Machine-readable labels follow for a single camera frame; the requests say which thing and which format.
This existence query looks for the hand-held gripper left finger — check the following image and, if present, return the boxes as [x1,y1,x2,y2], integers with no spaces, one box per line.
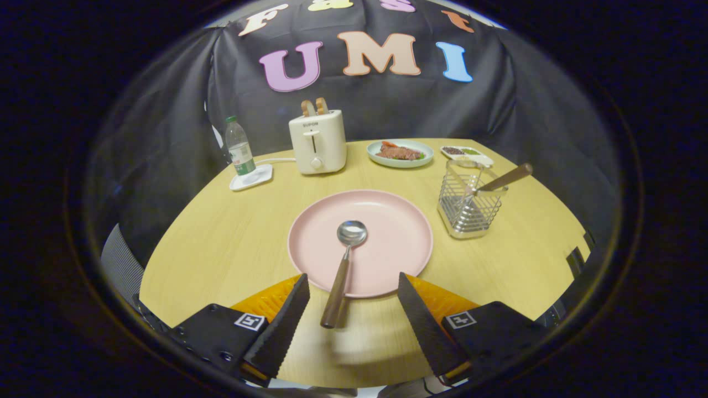
[166,273,311,387]

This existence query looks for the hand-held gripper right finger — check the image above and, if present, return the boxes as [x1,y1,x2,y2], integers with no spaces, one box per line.
[398,272,554,386]

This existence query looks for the wooden handled spoon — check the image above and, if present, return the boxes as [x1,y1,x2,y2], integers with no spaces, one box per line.
[320,220,368,329]

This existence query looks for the wooden handled fork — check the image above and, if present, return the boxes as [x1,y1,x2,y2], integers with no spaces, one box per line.
[465,163,534,200]

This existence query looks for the pink plate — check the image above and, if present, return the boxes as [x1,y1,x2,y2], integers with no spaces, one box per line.
[287,190,434,299]

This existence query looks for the white square coaster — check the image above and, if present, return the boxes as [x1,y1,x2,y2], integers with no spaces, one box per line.
[229,164,274,192]

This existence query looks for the light green plate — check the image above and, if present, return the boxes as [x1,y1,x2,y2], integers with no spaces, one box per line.
[367,139,435,169]

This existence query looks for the black chair armrest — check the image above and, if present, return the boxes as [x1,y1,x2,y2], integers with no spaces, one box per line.
[565,246,588,274]

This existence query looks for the brown meat slices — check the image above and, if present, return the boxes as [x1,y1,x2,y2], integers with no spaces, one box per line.
[376,144,424,161]

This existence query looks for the grey mesh chair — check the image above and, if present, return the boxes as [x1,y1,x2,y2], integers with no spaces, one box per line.
[100,223,166,332]

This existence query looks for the white divided condiment dish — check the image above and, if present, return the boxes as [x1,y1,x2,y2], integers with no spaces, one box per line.
[440,145,494,168]

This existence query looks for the clear plastic water bottle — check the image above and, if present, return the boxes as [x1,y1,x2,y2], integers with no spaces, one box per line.
[225,116,257,176]

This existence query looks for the cream white toaster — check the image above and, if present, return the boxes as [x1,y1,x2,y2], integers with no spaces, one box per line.
[288,109,348,176]

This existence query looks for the black backdrop cloth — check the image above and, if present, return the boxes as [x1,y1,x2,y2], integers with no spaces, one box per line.
[83,0,623,266]

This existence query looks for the metal wire cutlery holder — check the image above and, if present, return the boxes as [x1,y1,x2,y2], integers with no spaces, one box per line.
[437,159,508,240]

